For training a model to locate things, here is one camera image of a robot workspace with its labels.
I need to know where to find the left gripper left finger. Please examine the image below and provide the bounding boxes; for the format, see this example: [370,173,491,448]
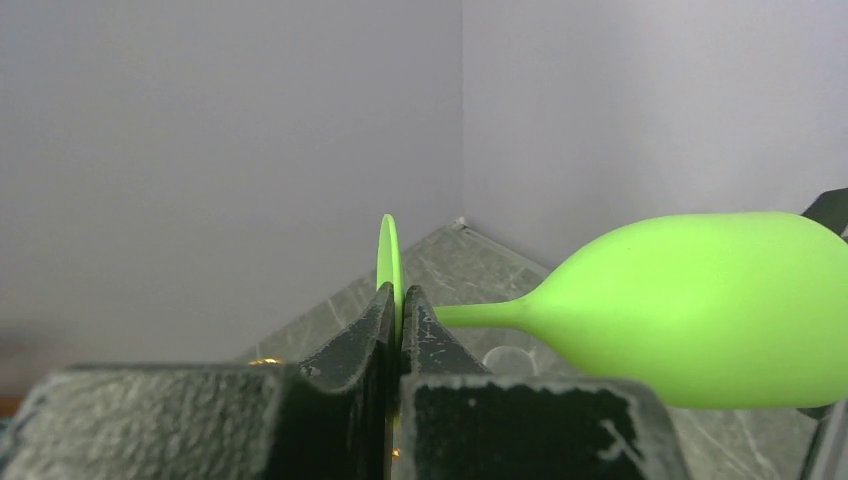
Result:
[1,284,396,479]

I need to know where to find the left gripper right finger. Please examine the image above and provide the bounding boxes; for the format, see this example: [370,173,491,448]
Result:
[393,286,690,479]

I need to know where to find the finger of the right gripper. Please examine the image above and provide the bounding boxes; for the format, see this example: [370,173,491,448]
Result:
[799,400,847,480]
[801,188,848,239]

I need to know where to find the clear wine glass back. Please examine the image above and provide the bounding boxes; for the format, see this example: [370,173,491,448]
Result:
[482,345,537,376]

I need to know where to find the green plastic wine glass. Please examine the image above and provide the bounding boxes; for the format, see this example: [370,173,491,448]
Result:
[374,211,848,411]

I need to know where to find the gold wire glass rack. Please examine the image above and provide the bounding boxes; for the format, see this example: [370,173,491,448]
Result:
[248,357,286,366]

